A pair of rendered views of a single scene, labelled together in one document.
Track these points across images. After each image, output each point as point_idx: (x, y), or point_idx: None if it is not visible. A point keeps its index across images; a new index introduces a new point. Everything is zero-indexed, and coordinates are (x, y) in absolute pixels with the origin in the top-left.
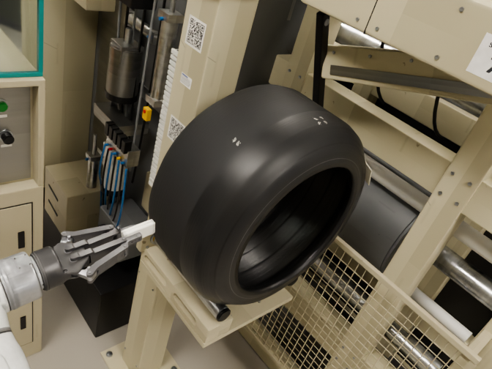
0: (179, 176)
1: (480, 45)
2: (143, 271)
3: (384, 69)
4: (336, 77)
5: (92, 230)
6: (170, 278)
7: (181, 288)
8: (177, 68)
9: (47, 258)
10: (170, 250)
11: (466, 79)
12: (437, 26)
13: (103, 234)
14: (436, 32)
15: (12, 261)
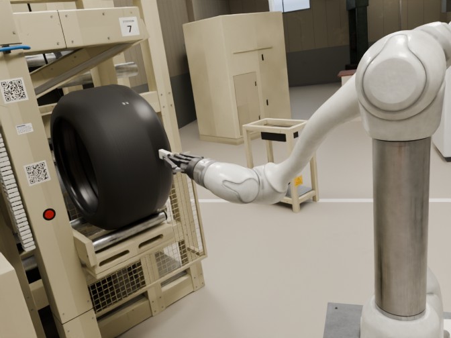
0: (128, 138)
1: (120, 23)
2: (73, 322)
3: (64, 70)
4: (39, 94)
5: (170, 161)
6: (128, 243)
7: (137, 239)
8: (8, 127)
9: (200, 157)
10: (148, 186)
11: (125, 39)
12: (98, 25)
13: (172, 158)
14: (101, 28)
15: (207, 161)
